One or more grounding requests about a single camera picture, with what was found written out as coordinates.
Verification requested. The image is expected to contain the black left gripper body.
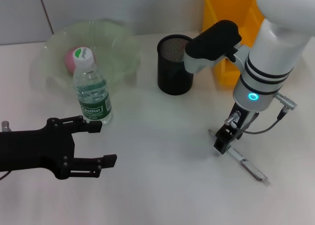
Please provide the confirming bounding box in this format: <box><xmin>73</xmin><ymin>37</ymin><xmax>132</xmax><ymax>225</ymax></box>
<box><xmin>0</xmin><ymin>115</ymin><xmax>87</xmax><ymax>181</ymax></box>

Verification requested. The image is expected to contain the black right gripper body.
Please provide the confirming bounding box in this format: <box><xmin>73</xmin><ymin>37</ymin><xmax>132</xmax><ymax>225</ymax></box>
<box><xmin>220</xmin><ymin>105</ymin><xmax>260</xmax><ymax>137</ymax></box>

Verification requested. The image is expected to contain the grey white pen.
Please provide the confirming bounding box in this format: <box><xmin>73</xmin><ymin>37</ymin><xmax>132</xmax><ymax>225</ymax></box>
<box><xmin>208</xmin><ymin>129</ymin><xmax>270</xmax><ymax>186</ymax></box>

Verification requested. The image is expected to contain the clear green-label water bottle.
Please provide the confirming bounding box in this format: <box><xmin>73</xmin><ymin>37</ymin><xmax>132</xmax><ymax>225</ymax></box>
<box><xmin>72</xmin><ymin>47</ymin><xmax>114</xmax><ymax>125</ymax></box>

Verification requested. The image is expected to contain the pink knitted peach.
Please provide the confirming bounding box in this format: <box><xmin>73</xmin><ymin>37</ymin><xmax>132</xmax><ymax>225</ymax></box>
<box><xmin>64</xmin><ymin>47</ymin><xmax>76</xmax><ymax>74</ymax></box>

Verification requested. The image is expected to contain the black mesh pen cup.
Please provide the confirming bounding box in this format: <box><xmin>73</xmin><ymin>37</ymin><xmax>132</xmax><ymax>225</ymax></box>
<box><xmin>157</xmin><ymin>34</ymin><xmax>195</xmax><ymax>96</ymax></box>

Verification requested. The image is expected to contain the green glass fruit plate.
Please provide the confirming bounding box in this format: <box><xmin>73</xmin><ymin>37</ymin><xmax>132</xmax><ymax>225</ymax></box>
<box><xmin>31</xmin><ymin>19</ymin><xmax>142</xmax><ymax>90</ymax></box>

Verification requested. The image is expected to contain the yellow plastic bin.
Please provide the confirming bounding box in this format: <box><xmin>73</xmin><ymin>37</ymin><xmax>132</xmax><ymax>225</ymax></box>
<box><xmin>202</xmin><ymin>0</ymin><xmax>261</xmax><ymax>85</ymax></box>

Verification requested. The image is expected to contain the grey right arm cable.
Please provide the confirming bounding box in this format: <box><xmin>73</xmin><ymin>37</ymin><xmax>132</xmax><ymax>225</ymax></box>
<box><xmin>225</xmin><ymin>92</ymin><xmax>298</xmax><ymax>135</ymax></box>

